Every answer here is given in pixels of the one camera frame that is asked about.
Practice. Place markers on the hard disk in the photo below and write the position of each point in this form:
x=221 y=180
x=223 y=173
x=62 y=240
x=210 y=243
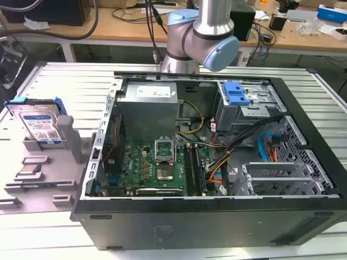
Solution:
x=38 y=122

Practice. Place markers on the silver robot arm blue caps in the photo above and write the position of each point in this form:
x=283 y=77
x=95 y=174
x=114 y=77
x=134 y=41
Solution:
x=211 y=21

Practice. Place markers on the metal disk bay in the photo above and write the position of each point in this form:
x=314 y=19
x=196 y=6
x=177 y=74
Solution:
x=273 y=176

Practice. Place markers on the grey power supply unit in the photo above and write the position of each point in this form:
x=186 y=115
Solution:
x=146 y=113

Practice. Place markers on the black RAM slot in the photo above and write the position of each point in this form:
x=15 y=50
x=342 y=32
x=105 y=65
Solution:
x=200 y=173
x=189 y=170

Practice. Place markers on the CPU socket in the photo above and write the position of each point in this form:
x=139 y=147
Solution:
x=164 y=174

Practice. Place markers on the green motherboard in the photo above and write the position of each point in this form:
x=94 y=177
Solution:
x=135 y=165

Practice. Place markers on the black graphics card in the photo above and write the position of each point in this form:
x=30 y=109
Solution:
x=160 y=191

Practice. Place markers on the black case fan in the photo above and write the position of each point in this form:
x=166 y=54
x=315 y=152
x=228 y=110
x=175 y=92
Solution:
x=114 y=151

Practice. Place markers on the metal drive cage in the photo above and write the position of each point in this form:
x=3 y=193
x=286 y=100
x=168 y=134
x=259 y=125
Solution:
x=238 y=116

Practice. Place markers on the blue drive latch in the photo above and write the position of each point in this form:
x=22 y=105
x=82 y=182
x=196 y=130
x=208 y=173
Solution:
x=234 y=93

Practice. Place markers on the black open PC case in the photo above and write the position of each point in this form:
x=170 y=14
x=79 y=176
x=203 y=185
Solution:
x=189 y=224

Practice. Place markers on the wooden desk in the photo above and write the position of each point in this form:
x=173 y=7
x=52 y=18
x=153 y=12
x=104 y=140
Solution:
x=130 y=27

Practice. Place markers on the grey parts rack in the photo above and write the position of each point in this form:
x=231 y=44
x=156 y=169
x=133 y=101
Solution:
x=54 y=169

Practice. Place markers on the black speaker box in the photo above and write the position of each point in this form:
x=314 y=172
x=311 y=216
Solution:
x=244 y=21

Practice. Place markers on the RAM stick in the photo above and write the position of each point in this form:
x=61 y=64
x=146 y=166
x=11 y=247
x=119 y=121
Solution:
x=38 y=186

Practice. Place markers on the small black box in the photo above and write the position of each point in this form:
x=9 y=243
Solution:
x=276 y=22

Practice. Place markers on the silver CPU chip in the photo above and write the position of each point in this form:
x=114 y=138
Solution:
x=28 y=170

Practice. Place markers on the large black box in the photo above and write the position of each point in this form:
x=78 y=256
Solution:
x=62 y=10

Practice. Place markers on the clear plastic bag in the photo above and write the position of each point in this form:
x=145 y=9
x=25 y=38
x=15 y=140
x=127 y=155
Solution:
x=310 y=27

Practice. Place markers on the silver flat box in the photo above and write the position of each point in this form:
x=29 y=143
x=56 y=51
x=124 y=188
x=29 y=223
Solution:
x=301 y=15

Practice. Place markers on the blue cardboard box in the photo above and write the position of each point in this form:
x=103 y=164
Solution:
x=332 y=12

